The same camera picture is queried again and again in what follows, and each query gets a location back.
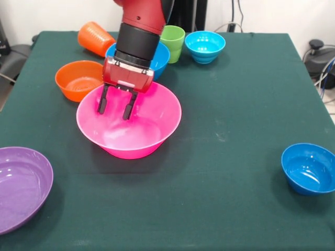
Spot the small dark blue bowl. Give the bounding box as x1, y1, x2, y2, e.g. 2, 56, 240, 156
281, 143, 335, 196

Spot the orange plastic cup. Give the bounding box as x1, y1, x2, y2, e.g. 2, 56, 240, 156
77, 21, 117, 58

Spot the small cyan ribbed bowl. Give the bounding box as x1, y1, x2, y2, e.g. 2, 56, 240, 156
184, 30, 226, 65

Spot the green plastic cup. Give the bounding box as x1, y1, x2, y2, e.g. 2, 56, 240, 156
159, 25, 186, 64

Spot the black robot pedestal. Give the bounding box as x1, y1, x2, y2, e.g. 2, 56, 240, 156
167, 0, 208, 32

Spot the grey office chair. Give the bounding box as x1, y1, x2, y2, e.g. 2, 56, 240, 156
0, 18, 39, 84

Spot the black power cable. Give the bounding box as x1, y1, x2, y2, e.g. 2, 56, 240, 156
227, 0, 244, 32

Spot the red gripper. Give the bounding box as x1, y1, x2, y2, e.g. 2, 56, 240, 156
97, 55, 155, 121

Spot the large light blue bowl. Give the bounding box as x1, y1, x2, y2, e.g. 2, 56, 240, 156
105, 41, 171, 81

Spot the large pink plastic bowl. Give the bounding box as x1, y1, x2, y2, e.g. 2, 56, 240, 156
76, 81, 183, 160

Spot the orange plastic bowl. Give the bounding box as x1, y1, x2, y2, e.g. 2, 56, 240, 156
54, 60, 105, 102

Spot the blue cable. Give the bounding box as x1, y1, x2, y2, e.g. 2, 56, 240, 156
314, 57, 335, 105

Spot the large purple plastic bowl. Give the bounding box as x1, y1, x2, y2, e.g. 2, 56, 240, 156
0, 146, 54, 236

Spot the dark green tablecloth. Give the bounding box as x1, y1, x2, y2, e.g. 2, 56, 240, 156
0, 30, 335, 251

